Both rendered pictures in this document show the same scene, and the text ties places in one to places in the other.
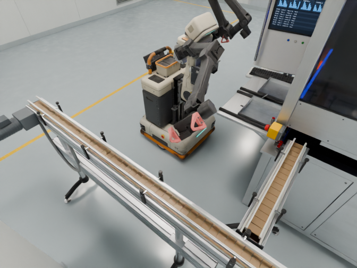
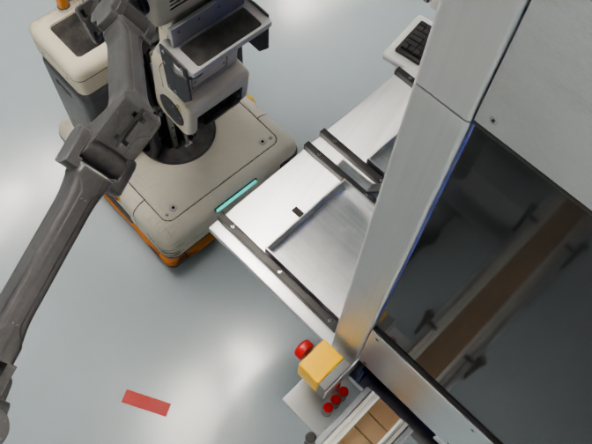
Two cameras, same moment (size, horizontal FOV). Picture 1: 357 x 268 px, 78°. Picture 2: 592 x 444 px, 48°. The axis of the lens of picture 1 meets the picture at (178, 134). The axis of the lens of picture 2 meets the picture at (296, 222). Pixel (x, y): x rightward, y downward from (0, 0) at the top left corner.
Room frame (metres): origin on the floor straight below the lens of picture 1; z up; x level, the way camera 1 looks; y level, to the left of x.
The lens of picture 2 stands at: (0.61, -0.52, 2.26)
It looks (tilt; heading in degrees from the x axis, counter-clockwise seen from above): 64 degrees down; 3
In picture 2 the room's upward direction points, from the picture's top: 5 degrees clockwise
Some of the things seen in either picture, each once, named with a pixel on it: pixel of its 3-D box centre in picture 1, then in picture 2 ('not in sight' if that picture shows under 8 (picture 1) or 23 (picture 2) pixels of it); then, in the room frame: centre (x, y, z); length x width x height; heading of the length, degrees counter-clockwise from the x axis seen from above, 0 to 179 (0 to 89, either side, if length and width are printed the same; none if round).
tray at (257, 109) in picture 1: (267, 114); (358, 263); (1.20, -0.64, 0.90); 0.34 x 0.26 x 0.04; 52
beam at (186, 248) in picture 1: (118, 192); not in sight; (0.82, 0.43, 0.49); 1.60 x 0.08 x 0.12; 52
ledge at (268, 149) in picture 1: (274, 149); (327, 402); (0.89, -0.60, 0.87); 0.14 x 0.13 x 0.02; 52
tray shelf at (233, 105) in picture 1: (266, 102); (384, 203); (1.38, -0.68, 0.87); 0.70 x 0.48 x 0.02; 142
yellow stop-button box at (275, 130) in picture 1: (275, 131); (322, 367); (0.93, -0.58, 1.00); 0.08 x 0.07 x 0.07; 52
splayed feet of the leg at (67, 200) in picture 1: (85, 181); not in sight; (1.18, 0.91, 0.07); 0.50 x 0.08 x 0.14; 142
